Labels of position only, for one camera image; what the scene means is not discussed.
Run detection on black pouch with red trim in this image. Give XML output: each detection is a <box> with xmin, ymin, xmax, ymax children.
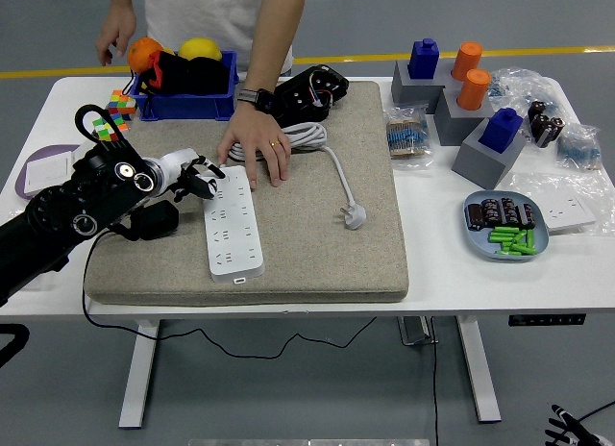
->
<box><xmin>143</xmin><ymin>50</ymin><xmax>231</xmax><ymax>97</ymax></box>

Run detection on person's left hand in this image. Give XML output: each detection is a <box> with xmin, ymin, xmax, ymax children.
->
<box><xmin>215</xmin><ymin>102</ymin><xmax>293</xmax><ymax>191</ymax></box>

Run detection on black table control panel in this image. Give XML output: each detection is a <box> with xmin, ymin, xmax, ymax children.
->
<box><xmin>508</xmin><ymin>313</ymin><xmax>587</xmax><ymax>328</ymax></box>

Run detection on orange cylinder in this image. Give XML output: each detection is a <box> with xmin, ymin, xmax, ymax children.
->
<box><xmin>451</xmin><ymin>41</ymin><xmax>484</xmax><ymax>82</ymax></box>
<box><xmin>455</xmin><ymin>68</ymin><xmax>492</xmax><ymax>112</ymax></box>

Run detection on black wristwatch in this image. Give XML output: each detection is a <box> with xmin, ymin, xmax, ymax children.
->
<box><xmin>236</xmin><ymin>87</ymin><xmax>276</xmax><ymax>113</ymax></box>

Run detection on white wall switch panel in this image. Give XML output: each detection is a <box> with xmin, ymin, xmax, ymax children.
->
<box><xmin>23</xmin><ymin>155</ymin><xmax>81</xmax><ymax>196</ymax></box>

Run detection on purple plate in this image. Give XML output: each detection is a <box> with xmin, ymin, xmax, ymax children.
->
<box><xmin>13</xmin><ymin>144</ymin><xmax>83</xmax><ymax>201</ymax></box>

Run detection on person's right hand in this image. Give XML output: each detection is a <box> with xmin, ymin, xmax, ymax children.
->
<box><xmin>94</xmin><ymin>6</ymin><xmax>138</xmax><ymax>67</ymax></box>

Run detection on metal bracket under table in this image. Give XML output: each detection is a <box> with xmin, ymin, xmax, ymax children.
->
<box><xmin>397</xmin><ymin>315</ymin><xmax>439</xmax><ymax>346</ymax></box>

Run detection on clear bag of resistors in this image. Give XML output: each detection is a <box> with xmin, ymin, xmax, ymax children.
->
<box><xmin>488</xmin><ymin>67</ymin><xmax>563</xmax><ymax>118</ymax></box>
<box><xmin>385</xmin><ymin>104</ymin><xmax>436</xmax><ymax>171</ymax></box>
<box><xmin>555</xmin><ymin>122</ymin><xmax>604</xmax><ymax>172</ymax></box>

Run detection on black hanging cable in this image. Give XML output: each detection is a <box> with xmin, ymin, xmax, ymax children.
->
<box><xmin>429</xmin><ymin>315</ymin><xmax>441</xmax><ymax>446</ymax></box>

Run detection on thin black cable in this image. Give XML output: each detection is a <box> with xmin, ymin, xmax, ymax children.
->
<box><xmin>576</xmin><ymin>400</ymin><xmax>615</xmax><ymax>422</ymax></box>

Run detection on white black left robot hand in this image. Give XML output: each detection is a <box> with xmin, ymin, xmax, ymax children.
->
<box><xmin>156</xmin><ymin>147</ymin><xmax>227</xmax><ymax>205</ymax></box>

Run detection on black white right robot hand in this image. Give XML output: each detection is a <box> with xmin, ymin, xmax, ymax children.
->
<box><xmin>545</xmin><ymin>404</ymin><xmax>614</xmax><ymax>446</ymax></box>

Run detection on blue square peg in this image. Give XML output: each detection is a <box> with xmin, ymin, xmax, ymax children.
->
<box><xmin>406</xmin><ymin>37</ymin><xmax>441</xmax><ymax>81</ymax></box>
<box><xmin>479</xmin><ymin>107</ymin><xmax>525</xmax><ymax>154</ymax></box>

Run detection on orange fruit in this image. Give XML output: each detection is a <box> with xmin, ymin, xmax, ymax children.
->
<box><xmin>127</xmin><ymin>36</ymin><xmax>165</xmax><ymax>73</ymax></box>

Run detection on white table leg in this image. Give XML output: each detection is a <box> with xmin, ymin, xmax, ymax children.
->
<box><xmin>118</xmin><ymin>319</ymin><xmax>160</xmax><ymax>429</ymax></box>
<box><xmin>455</xmin><ymin>315</ymin><xmax>503</xmax><ymax>423</ymax></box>

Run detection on white power strip with cord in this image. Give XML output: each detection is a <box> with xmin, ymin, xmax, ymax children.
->
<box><xmin>203</xmin><ymin>122</ymin><xmax>369</xmax><ymax>285</ymax></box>

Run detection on person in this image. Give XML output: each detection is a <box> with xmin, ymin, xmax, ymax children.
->
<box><xmin>141</xmin><ymin>0</ymin><xmax>295</xmax><ymax>77</ymax></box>

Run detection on grey-brown fabric mat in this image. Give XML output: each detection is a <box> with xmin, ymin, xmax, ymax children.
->
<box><xmin>84</xmin><ymin>80</ymin><xmax>410</xmax><ymax>307</ymax></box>

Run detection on blue plastic bin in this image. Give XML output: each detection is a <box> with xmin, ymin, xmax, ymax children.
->
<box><xmin>129</xmin><ymin>50</ymin><xmax>240</xmax><ymax>122</ymax></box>

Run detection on white wall socket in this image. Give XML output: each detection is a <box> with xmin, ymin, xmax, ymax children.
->
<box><xmin>541</xmin><ymin>195</ymin><xmax>598</xmax><ymax>235</ymax></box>

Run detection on grey block holder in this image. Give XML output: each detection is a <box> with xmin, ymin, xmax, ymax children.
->
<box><xmin>391</xmin><ymin>60</ymin><xmax>451</xmax><ymax>114</ymax></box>
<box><xmin>439</xmin><ymin>58</ymin><xmax>486</xmax><ymax>94</ymax></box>
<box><xmin>433</xmin><ymin>87</ymin><xmax>496</xmax><ymax>147</ymax></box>
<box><xmin>451</xmin><ymin>124</ymin><xmax>529</xmax><ymax>190</ymax></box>

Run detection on blue-grey plate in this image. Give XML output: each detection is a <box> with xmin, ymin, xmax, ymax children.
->
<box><xmin>462</xmin><ymin>189</ymin><xmax>551</xmax><ymax>263</ymax></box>

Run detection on black device with coloured wires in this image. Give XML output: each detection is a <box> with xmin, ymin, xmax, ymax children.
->
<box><xmin>271</xmin><ymin>63</ymin><xmax>351</xmax><ymax>129</ymax></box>

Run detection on clear plastic bag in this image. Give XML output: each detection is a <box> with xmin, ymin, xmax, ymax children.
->
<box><xmin>508</xmin><ymin>169</ymin><xmax>615</xmax><ymax>236</ymax></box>

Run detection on yellow lemon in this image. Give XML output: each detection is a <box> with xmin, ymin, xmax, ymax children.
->
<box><xmin>178</xmin><ymin>36</ymin><xmax>225</xmax><ymax>62</ymax></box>

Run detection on black plug adapter with cord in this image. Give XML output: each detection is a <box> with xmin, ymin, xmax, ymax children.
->
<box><xmin>81</xmin><ymin>199</ymin><xmax>379</xmax><ymax>359</ymax></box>

